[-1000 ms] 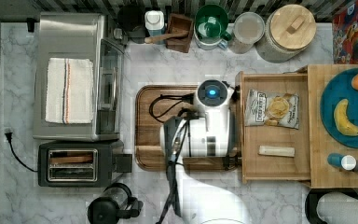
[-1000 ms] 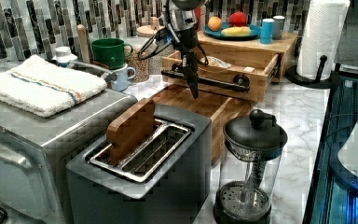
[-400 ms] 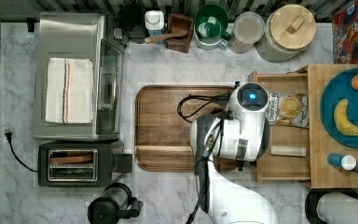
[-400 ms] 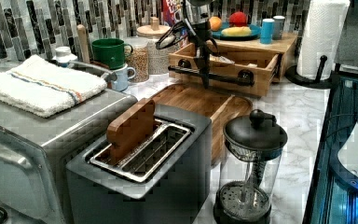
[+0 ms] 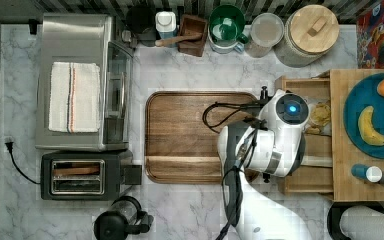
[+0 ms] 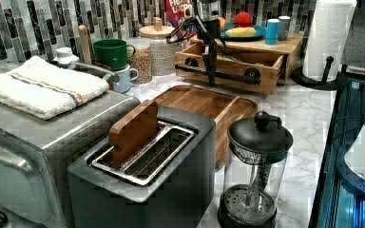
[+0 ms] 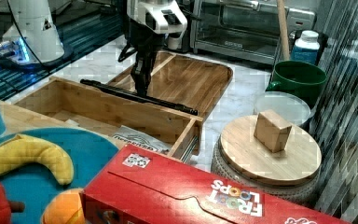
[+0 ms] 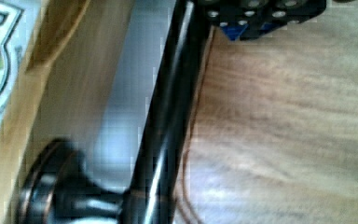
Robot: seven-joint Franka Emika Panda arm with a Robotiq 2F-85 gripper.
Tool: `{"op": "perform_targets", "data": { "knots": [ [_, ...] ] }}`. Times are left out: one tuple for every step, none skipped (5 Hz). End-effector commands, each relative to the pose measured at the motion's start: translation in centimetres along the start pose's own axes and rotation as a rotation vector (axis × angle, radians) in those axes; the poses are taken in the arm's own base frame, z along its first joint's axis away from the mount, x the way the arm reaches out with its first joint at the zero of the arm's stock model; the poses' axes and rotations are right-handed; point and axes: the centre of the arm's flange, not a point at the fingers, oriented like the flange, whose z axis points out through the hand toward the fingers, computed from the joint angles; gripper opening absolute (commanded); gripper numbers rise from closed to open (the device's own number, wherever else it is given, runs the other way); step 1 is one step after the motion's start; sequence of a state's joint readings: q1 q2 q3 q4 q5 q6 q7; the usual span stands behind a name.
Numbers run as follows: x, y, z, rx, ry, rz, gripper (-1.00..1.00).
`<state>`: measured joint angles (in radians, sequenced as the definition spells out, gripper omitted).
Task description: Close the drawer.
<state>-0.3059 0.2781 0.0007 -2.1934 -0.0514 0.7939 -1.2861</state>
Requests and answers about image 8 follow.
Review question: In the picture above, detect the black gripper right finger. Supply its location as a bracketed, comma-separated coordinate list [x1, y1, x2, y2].
[240, 0, 326, 40]

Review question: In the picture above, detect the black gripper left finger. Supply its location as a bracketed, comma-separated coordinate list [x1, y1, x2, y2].
[195, 0, 250, 41]

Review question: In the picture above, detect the light wooden drawer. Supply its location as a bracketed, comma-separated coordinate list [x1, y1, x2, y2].
[0, 0, 178, 224]

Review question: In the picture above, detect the black metal drawer handle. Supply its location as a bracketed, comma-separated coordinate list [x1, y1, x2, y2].
[14, 0, 211, 224]

